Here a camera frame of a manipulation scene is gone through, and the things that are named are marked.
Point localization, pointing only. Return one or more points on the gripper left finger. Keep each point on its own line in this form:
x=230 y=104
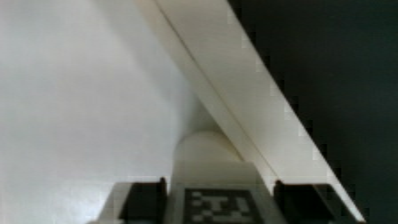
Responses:
x=144 y=204

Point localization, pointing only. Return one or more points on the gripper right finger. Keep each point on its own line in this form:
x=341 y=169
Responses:
x=301 y=204

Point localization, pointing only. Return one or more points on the white table leg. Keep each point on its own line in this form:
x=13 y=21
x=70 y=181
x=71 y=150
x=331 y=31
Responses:
x=217 y=191

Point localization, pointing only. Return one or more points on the white square tabletop part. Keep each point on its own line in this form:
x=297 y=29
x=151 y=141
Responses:
x=130 y=72

